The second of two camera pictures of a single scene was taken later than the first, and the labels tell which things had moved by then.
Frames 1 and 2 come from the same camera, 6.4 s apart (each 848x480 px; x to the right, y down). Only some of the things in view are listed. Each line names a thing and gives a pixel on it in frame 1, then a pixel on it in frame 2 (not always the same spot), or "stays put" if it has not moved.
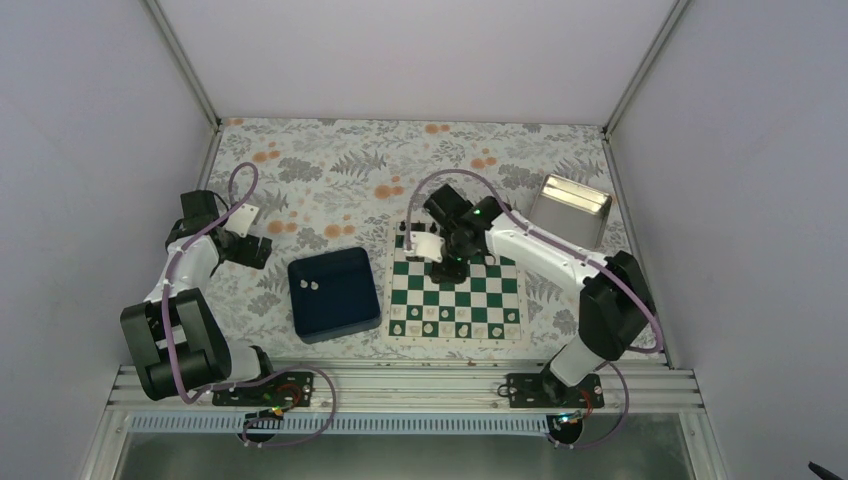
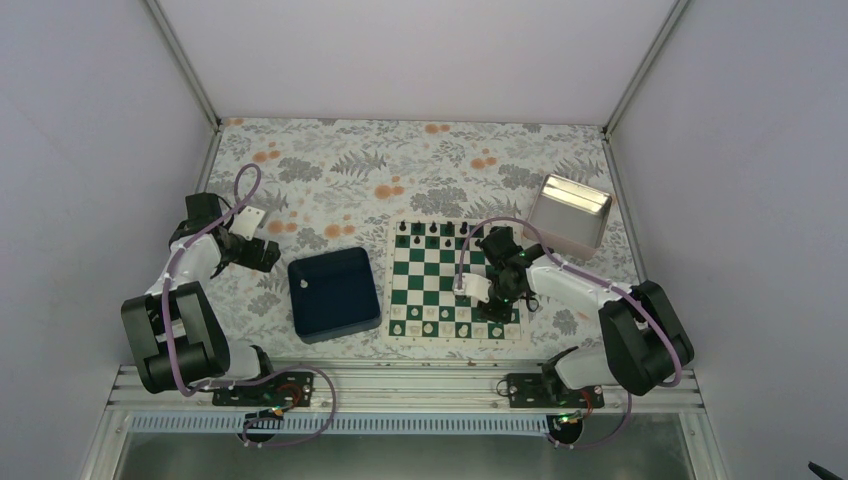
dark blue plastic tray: x=333 y=294 stays put
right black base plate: x=545 y=390 stays put
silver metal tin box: x=573 y=210 stays put
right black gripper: x=453 y=276 → x=502 y=315
